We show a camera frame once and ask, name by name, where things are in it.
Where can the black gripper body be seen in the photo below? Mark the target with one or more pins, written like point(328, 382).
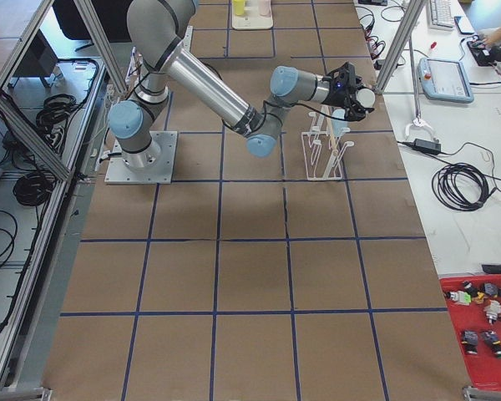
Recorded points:
point(336, 97)

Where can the pale blue plastic cup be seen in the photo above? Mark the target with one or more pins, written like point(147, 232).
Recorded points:
point(366, 98)

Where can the light blue plastic cup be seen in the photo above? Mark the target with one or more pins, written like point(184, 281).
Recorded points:
point(338, 122)

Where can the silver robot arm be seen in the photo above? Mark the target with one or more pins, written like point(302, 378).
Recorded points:
point(157, 29)

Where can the yellow plastic cup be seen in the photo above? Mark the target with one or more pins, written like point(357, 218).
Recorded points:
point(238, 7)

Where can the metal rod with claw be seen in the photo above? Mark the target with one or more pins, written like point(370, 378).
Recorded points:
point(418, 122)

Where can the teach pendant tablet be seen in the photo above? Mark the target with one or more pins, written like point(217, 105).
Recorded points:
point(444, 80)

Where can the white serving tray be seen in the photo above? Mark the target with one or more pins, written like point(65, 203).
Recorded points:
point(258, 16)

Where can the black power adapter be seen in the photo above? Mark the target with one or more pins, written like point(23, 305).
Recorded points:
point(427, 146)

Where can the white keyboard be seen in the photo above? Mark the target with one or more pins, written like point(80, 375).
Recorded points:
point(439, 15)

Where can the red parts tray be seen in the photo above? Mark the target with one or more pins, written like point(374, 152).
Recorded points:
point(484, 369)

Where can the white wire cup rack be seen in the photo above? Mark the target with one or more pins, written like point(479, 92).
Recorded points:
point(323, 152)

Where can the aluminium frame post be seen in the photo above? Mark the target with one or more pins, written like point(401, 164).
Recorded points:
point(403, 33)

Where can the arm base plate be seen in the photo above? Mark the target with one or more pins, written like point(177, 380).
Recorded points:
point(154, 165)

